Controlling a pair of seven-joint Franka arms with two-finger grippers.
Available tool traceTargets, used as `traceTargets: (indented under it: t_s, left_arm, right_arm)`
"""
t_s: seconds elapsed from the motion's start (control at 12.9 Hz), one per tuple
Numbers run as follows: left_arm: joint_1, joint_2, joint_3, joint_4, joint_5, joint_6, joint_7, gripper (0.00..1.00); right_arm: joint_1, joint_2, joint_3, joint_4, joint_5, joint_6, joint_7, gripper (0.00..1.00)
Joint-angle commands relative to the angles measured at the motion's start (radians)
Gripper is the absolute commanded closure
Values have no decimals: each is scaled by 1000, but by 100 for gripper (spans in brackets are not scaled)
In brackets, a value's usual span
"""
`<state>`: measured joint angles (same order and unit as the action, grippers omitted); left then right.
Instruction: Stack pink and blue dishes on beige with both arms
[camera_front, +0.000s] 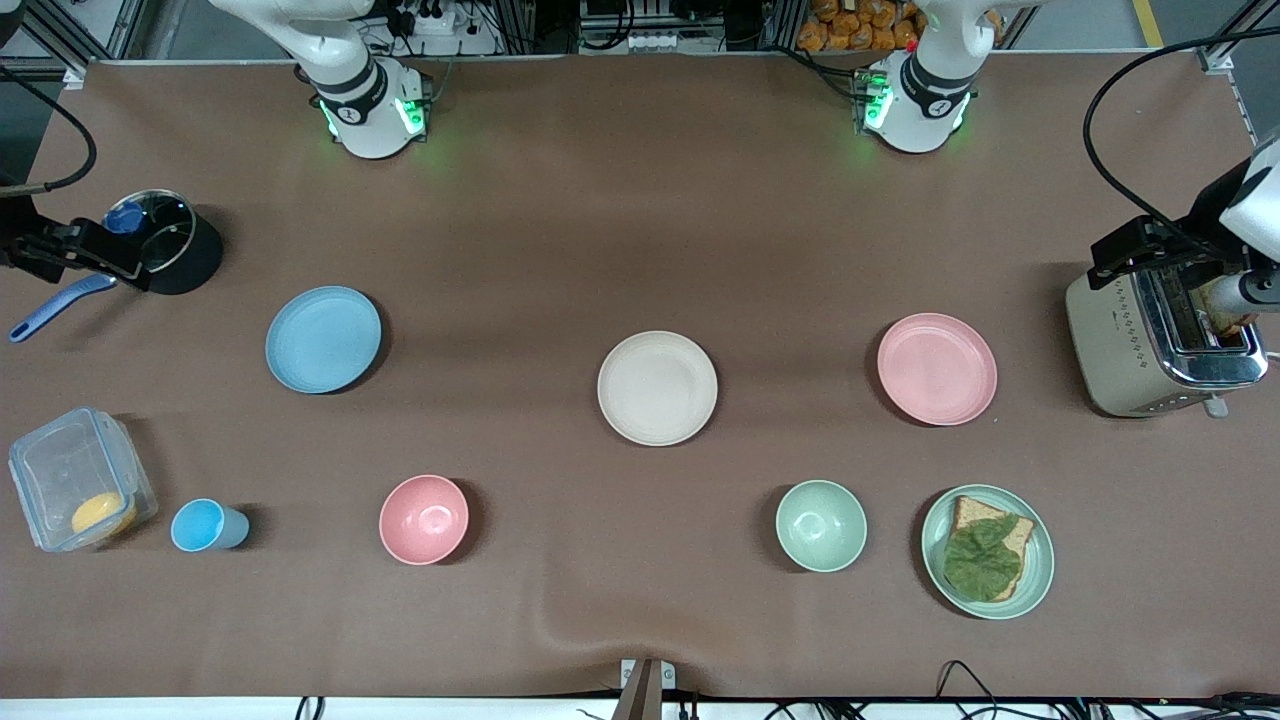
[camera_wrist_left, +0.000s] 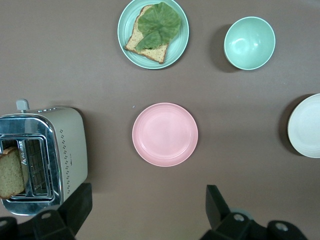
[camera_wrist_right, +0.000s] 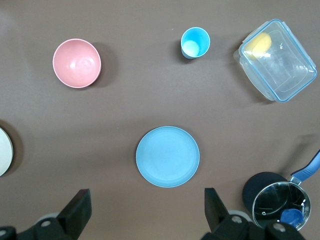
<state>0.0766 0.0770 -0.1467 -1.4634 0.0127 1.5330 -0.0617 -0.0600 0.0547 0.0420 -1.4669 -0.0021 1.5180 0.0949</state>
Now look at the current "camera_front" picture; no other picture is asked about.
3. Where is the green bowl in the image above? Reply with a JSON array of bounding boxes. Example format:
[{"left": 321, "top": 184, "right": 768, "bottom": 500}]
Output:
[{"left": 776, "top": 480, "right": 868, "bottom": 573}]

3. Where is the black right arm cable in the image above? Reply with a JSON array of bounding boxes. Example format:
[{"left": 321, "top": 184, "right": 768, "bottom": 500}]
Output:
[{"left": 0, "top": 65, "right": 99, "bottom": 196}]

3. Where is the silver beige toaster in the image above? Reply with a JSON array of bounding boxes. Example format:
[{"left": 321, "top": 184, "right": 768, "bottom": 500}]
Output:
[{"left": 1065, "top": 262, "right": 1269, "bottom": 419}]

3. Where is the green plate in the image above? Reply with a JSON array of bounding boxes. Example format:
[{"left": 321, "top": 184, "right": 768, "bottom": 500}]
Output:
[{"left": 921, "top": 485, "right": 1055, "bottom": 621}]

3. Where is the green lettuce leaf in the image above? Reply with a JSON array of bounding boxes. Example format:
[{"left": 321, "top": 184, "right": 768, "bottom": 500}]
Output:
[{"left": 943, "top": 515, "right": 1023, "bottom": 603}]

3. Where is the blue cup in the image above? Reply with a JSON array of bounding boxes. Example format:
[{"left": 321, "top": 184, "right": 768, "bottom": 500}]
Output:
[{"left": 170, "top": 498, "right": 251, "bottom": 553}]

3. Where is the orange food piece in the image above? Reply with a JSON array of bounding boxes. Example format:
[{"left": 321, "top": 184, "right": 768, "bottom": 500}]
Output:
[{"left": 71, "top": 492, "right": 138, "bottom": 541}]

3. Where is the white power strip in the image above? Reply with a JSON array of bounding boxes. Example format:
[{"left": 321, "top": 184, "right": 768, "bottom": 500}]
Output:
[{"left": 385, "top": 0, "right": 463, "bottom": 37}]

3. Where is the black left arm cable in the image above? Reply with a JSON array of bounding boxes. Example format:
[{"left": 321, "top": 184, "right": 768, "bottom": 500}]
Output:
[{"left": 1083, "top": 28, "right": 1280, "bottom": 251}]

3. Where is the beige plate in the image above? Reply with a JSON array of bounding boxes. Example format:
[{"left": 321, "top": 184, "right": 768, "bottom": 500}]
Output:
[{"left": 597, "top": 331, "right": 719, "bottom": 447}]

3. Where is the blue plate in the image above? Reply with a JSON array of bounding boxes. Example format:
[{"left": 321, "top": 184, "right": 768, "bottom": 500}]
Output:
[{"left": 265, "top": 286, "right": 383, "bottom": 395}]

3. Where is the dark toast slice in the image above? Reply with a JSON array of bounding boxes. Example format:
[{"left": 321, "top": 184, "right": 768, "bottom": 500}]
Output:
[{"left": 1200, "top": 280, "right": 1257, "bottom": 341}]

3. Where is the pink plate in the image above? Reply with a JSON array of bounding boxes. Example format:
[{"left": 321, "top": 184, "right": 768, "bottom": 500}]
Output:
[{"left": 877, "top": 313, "right": 998, "bottom": 427}]

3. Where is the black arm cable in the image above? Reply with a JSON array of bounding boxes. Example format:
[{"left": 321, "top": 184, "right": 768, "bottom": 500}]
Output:
[
  {"left": 1083, "top": 28, "right": 1280, "bottom": 251},
  {"left": 0, "top": 65, "right": 99, "bottom": 196}
]

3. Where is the bread slice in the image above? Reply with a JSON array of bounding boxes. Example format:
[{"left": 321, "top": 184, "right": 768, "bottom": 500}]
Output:
[{"left": 948, "top": 495, "right": 1035, "bottom": 601}]

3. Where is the brown table cover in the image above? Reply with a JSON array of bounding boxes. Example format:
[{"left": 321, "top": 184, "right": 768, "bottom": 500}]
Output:
[{"left": 0, "top": 55, "right": 1280, "bottom": 701}]

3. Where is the metal camera bracket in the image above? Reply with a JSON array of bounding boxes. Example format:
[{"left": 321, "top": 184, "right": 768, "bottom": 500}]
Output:
[{"left": 612, "top": 657, "right": 677, "bottom": 720}]

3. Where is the pink bowl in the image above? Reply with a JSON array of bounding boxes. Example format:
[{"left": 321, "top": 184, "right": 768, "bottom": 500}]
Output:
[{"left": 379, "top": 474, "right": 469, "bottom": 566}]

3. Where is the orange snack bag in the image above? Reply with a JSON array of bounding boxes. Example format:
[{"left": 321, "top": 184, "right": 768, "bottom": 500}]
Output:
[{"left": 797, "top": 0, "right": 923, "bottom": 53}]

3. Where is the clear plastic container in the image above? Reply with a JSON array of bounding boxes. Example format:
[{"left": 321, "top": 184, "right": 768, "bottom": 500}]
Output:
[{"left": 8, "top": 406, "right": 159, "bottom": 553}]

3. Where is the black looped floor cable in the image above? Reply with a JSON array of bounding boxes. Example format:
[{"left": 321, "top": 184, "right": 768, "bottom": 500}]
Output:
[{"left": 935, "top": 660, "right": 1003, "bottom": 720}]

